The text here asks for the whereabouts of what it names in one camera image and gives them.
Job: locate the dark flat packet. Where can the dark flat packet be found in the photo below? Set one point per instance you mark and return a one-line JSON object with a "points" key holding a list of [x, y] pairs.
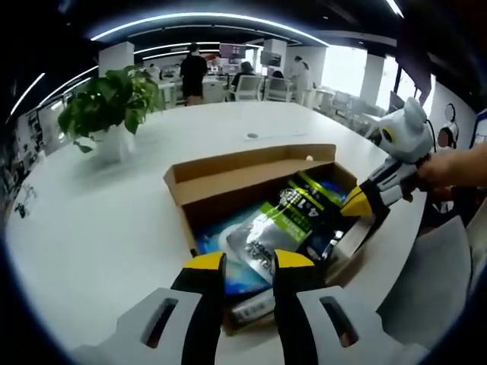
{"points": [[321, 247]]}

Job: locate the grey mesh office chair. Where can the grey mesh office chair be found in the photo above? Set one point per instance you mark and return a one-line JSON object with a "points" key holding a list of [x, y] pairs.
{"points": [[426, 285]]}

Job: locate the blue wet wipes pack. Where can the blue wet wipes pack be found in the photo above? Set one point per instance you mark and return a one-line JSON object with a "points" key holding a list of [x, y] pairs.
{"points": [[213, 237]]}

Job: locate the long ceiling light strip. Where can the long ceiling light strip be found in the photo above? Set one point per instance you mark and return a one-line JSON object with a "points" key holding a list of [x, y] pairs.
{"points": [[209, 15]]}

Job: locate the grey striped packet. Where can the grey striped packet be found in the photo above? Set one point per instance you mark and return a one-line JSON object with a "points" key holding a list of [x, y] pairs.
{"points": [[251, 310]]}

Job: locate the green potted plant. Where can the green potted plant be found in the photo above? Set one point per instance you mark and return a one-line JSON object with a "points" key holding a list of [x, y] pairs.
{"points": [[114, 95]]}

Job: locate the silver pouch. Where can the silver pouch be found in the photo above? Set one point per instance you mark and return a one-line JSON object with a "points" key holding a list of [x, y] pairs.
{"points": [[253, 237]]}

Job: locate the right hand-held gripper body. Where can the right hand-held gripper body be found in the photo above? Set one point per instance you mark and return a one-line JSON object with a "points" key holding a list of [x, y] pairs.
{"points": [[407, 133]]}

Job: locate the blue crinkly soft pack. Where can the blue crinkly soft pack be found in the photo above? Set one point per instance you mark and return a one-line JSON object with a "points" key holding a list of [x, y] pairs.
{"points": [[335, 190]]}

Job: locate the desk monitor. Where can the desk monitor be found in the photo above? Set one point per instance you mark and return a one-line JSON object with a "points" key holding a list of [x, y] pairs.
{"points": [[232, 50], [271, 58]]}

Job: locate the small black object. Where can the small black object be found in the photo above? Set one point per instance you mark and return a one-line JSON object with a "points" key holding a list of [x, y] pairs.
{"points": [[21, 209]]}

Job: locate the white office chair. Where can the white office chair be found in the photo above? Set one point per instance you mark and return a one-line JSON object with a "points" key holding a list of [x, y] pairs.
{"points": [[277, 89], [249, 87]]}

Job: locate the brown cardboard shoe box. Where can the brown cardboard shoe box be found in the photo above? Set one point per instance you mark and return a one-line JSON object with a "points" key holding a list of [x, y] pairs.
{"points": [[236, 175]]}

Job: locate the green black pouch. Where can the green black pouch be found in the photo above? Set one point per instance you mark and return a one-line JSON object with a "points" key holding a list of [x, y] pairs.
{"points": [[300, 213]]}

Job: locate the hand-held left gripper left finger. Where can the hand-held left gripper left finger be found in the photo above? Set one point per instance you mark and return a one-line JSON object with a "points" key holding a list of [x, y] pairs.
{"points": [[201, 304]]}

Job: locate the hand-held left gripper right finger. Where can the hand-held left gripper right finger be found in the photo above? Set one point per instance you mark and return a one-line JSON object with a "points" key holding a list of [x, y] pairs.
{"points": [[293, 304]]}

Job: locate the blue framed wall board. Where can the blue framed wall board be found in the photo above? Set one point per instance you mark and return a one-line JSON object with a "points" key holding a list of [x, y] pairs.
{"points": [[480, 125]]}

